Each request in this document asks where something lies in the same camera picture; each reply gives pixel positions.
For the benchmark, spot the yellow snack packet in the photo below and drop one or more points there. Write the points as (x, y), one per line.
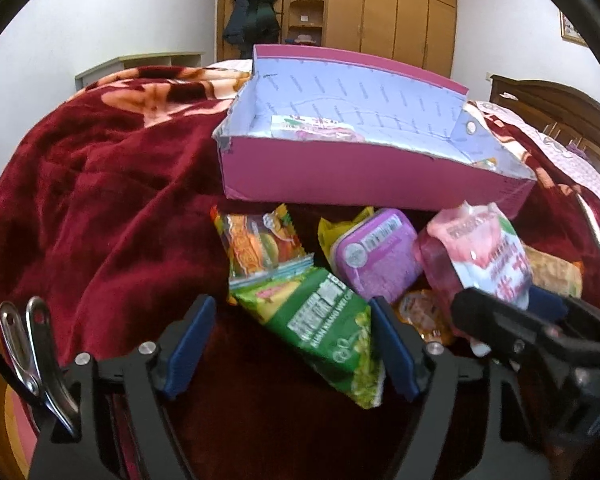
(330, 232)

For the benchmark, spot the red floral blanket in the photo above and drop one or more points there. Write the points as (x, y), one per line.
(105, 210)

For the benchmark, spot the small green snack packet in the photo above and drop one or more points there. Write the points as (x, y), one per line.
(485, 165)

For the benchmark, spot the pink drink pouch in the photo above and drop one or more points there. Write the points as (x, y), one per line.
(480, 255)

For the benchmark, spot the dark blue hanging coat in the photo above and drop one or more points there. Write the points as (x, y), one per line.
(237, 20)

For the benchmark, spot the hats on wardrobe shelf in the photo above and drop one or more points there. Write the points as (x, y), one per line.
(301, 39)

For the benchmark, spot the green pea snack packet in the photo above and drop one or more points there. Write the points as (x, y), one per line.
(325, 330)

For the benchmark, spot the wooden wardrobe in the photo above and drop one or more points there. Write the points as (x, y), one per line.
(380, 10)

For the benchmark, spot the metal clip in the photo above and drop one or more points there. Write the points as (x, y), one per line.
(35, 345)

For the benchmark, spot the framed wall picture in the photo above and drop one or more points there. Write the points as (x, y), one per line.
(572, 30)

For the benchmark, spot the pink white snack packet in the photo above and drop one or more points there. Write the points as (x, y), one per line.
(320, 130)

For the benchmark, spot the purple snack tub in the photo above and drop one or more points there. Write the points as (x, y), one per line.
(375, 260)

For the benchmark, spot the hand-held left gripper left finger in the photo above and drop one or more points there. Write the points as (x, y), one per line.
(190, 347)

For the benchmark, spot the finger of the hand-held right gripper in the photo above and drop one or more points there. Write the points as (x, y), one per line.
(495, 325)
(547, 304)

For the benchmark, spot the orange colourful snack packet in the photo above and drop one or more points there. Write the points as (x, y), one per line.
(260, 247)

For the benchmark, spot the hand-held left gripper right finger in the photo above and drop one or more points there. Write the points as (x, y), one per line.
(395, 350)

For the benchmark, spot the pink cardboard box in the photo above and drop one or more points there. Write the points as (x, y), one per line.
(355, 180)

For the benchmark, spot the dark green hanging coat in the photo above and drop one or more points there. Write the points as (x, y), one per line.
(265, 17)

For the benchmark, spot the round yellow jelly cup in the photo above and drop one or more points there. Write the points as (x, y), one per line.
(422, 312)

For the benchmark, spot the beige orange snack packet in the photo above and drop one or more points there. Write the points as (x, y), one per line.
(555, 272)

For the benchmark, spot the wooden headboard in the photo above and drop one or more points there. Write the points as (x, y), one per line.
(555, 105)

